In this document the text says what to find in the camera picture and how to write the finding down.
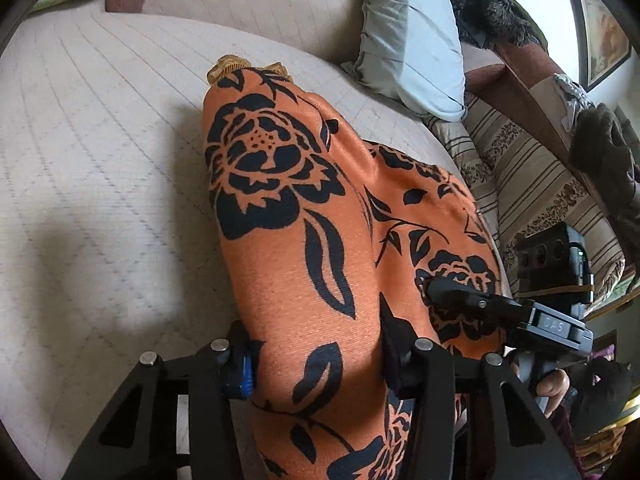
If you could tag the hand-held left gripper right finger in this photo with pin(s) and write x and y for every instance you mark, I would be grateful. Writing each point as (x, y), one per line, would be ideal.
(400, 362)

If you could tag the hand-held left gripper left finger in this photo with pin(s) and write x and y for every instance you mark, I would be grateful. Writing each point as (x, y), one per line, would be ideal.
(243, 375)

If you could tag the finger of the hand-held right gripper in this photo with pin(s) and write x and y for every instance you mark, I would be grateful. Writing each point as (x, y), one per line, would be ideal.
(470, 302)

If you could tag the orange black floral garment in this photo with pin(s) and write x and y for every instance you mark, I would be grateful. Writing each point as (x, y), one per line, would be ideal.
(325, 220)

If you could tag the person's right hand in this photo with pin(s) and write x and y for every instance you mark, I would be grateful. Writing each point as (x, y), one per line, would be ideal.
(552, 390)

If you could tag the beige striped cushion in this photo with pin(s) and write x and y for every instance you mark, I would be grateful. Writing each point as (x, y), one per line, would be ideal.
(530, 180)

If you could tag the dark brown fuzzy cloth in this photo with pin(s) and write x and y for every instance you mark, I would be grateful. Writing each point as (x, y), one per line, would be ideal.
(607, 160)

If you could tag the white lace cloth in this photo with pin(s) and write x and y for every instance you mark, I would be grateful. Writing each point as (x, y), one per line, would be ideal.
(572, 95)

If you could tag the grey pillow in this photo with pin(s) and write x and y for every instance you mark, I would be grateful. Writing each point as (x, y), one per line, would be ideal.
(415, 40)

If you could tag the dark fur cloth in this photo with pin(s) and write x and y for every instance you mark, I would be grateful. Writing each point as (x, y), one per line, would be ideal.
(495, 7)

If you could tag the pink brown sofa bolster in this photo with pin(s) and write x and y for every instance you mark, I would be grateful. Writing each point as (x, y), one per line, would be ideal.
(250, 0)

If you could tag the framed wall picture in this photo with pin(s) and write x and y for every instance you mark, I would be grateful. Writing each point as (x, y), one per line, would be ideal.
(602, 35)

